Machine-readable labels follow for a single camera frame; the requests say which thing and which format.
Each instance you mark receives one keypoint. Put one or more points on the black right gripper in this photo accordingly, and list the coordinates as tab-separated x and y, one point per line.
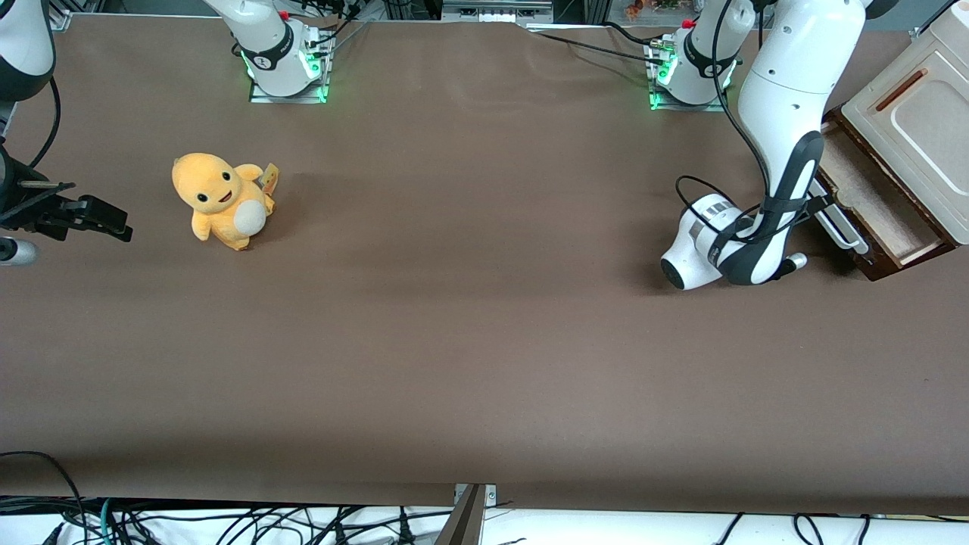
44	214

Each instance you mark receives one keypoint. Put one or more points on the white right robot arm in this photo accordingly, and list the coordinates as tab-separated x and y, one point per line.
269	38

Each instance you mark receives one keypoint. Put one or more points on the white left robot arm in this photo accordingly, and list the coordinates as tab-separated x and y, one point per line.
795	68

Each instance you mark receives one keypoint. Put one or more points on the orange plush toy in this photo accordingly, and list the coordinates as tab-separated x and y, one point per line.
219	212

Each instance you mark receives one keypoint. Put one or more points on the cream plastic cabinet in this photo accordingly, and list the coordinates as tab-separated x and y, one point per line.
923	129

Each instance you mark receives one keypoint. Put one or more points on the brown table cover sheet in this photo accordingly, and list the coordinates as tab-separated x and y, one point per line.
484	341

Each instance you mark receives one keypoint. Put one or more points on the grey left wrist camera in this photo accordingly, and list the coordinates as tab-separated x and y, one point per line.
797	262

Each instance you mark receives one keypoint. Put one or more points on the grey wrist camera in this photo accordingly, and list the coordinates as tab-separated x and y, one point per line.
15	252
797	262

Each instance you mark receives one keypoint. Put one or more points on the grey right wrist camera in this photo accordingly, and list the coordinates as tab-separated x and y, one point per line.
15	252

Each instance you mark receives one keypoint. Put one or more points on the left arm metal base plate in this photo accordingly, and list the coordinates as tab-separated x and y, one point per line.
708	107

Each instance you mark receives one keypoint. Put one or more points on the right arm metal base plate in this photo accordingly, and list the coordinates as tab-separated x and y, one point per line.
265	98

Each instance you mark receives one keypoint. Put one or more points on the aluminium frame rail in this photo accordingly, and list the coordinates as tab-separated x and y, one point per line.
496	14

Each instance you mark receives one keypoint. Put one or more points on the silver corner bracket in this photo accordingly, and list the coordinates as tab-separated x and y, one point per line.
490	496

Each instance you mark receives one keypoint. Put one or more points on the dark aluminium profile post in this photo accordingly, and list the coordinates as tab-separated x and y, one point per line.
465	522

